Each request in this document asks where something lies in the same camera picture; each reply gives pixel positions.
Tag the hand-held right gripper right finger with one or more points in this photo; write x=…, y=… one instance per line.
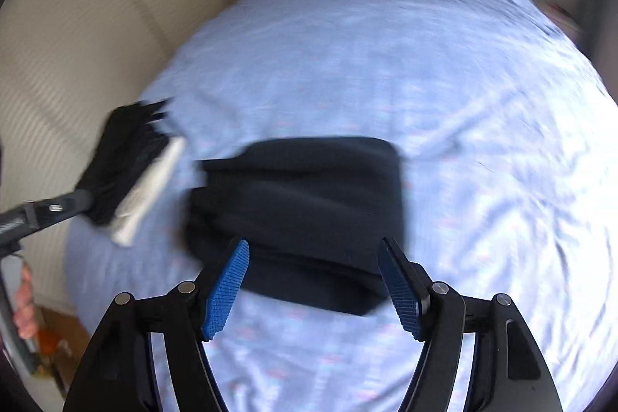
x=403, y=296

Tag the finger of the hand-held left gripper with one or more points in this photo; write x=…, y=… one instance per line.
x=130, y=166

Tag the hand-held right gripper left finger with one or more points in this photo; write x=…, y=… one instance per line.
x=227, y=291

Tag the black pants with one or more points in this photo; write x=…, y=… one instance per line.
x=299, y=209

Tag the person's left hand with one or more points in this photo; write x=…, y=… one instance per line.
x=24, y=306

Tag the bed with blue sheet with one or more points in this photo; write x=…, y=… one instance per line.
x=386, y=79

